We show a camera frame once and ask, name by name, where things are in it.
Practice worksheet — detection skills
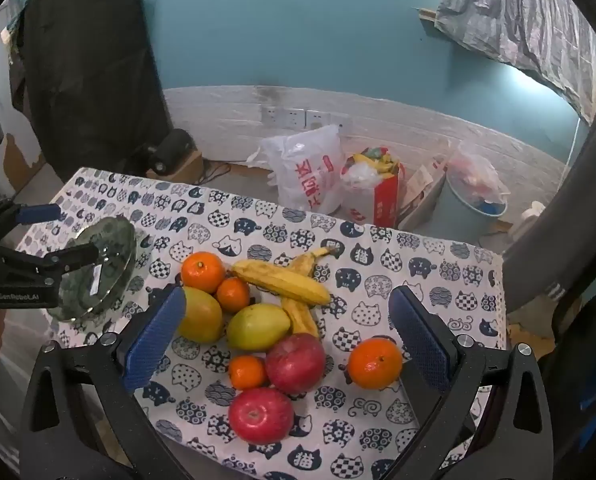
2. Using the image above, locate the yellow mango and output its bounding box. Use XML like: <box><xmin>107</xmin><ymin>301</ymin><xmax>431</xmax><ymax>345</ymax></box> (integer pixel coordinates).
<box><xmin>178</xmin><ymin>286</ymin><xmax>225</xmax><ymax>343</ymax></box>

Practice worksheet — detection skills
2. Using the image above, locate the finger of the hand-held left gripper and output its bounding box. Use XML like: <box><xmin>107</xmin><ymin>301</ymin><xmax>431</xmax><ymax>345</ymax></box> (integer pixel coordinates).
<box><xmin>0</xmin><ymin>200</ymin><xmax>63</xmax><ymax>241</ymax></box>
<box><xmin>0</xmin><ymin>241</ymin><xmax>102</xmax><ymax>277</ymax></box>

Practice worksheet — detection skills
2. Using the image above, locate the light blue bin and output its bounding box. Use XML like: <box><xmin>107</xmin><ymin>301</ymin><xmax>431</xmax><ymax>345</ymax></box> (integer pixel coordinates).
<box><xmin>435</xmin><ymin>170</ymin><xmax>508</xmax><ymax>236</ymax></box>

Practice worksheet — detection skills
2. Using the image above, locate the red apple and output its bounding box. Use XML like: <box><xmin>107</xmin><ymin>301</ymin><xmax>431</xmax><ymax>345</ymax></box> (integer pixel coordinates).
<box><xmin>265</xmin><ymin>332</ymin><xmax>327</xmax><ymax>395</ymax></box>
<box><xmin>228</xmin><ymin>387</ymin><xmax>295</xmax><ymax>445</ymax></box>

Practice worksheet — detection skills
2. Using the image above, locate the red cardboard box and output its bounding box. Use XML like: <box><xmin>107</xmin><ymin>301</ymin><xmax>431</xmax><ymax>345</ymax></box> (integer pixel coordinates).
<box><xmin>341</xmin><ymin>146</ymin><xmax>407</xmax><ymax>229</ymax></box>

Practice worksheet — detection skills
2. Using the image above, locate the grey door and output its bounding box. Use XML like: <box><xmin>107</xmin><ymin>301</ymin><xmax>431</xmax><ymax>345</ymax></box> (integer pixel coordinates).
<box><xmin>0</xmin><ymin>10</ymin><xmax>49</xmax><ymax>196</ymax></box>

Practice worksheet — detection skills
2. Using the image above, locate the black cylindrical device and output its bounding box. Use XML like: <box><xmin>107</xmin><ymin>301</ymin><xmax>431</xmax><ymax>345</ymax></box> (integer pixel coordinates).
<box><xmin>145</xmin><ymin>128</ymin><xmax>193</xmax><ymax>175</ymax></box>

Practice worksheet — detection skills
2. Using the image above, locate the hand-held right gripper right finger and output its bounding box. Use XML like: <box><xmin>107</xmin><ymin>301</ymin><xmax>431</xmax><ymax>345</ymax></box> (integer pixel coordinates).
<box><xmin>368</xmin><ymin>285</ymin><xmax>553</xmax><ymax>480</ymax></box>

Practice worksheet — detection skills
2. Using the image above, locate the green glass dish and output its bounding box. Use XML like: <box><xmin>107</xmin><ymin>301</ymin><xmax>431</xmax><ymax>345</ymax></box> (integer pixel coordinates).
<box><xmin>45</xmin><ymin>216</ymin><xmax>138</xmax><ymax>322</ymax></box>

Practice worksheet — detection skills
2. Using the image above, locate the dark grey garment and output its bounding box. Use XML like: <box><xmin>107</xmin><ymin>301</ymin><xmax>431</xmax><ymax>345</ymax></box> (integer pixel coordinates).
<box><xmin>500</xmin><ymin>75</ymin><xmax>596</xmax><ymax>313</ymax></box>

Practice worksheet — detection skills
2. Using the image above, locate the clear plastic bin liner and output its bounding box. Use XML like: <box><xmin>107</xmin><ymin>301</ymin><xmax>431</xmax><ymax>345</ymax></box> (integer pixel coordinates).
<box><xmin>448</xmin><ymin>140</ymin><xmax>511</xmax><ymax>206</ymax></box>

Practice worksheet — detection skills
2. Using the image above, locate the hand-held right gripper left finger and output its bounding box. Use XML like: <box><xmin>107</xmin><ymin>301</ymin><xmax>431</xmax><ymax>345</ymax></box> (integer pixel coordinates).
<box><xmin>20</xmin><ymin>285</ymin><xmax>199</xmax><ymax>480</ymax></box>

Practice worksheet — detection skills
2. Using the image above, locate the cat print tablecloth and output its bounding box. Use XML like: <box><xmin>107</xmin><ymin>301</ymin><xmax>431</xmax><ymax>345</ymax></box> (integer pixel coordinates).
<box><xmin>15</xmin><ymin>167</ymin><xmax>508</xmax><ymax>480</ymax></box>

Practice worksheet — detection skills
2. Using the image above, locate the black hanging cloth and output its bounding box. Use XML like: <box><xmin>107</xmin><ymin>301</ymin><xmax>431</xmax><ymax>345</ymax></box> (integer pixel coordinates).
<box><xmin>9</xmin><ymin>0</ymin><xmax>171</xmax><ymax>181</ymax></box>

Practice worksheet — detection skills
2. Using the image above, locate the large orange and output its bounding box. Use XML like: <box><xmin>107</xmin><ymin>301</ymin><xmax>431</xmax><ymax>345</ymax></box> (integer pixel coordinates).
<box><xmin>348</xmin><ymin>337</ymin><xmax>403</xmax><ymax>390</ymax></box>
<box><xmin>180</xmin><ymin>251</ymin><xmax>227</xmax><ymax>295</ymax></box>

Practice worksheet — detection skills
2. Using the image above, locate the green mango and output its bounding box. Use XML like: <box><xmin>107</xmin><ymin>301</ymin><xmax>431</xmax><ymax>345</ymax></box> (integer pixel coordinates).
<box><xmin>226</xmin><ymin>303</ymin><xmax>292</xmax><ymax>352</ymax></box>

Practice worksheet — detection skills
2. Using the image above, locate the grey crinkled curtain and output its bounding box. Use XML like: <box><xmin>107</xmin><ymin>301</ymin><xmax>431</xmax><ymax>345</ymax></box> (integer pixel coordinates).
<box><xmin>435</xmin><ymin>0</ymin><xmax>596</xmax><ymax>126</ymax></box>

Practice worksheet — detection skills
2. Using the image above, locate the black cable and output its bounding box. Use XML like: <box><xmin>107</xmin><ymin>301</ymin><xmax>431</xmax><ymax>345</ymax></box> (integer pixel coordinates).
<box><xmin>200</xmin><ymin>160</ymin><xmax>259</xmax><ymax>183</ymax></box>

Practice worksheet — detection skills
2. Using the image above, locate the white plastic container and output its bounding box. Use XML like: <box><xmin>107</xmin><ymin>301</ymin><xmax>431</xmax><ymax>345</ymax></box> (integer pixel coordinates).
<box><xmin>508</xmin><ymin>200</ymin><xmax>546</xmax><ymax>241</ymax></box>

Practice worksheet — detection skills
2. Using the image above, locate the yellow banana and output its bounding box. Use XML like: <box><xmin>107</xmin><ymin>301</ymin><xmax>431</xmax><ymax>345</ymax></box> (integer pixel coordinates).
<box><xmin>230</xmin><ymin>259</ymin><xmax>333</xmax><ymax>307</ymax></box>
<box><xmin>280</xmin><ymin>246</ymin><xmax>341</xmax><ymax>341</ymax></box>

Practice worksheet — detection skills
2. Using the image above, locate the white plastic bag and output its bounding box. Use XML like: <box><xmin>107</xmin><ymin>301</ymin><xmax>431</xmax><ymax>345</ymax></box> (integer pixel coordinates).
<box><xmin>248</xmin><ymin>124</ymin><xmax>346</xmax><ymax>215</ymax></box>

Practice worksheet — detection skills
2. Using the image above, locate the small orange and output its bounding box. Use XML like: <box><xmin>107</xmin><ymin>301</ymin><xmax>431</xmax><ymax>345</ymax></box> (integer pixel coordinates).
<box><xmin>216</xmin><ymin>276</ymin><xmax>251</xmax><ymax>313</ymax></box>
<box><xmin>228</xmin><ymin>355</ymin><xmax>269</xmax><ymax>391</ymax></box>

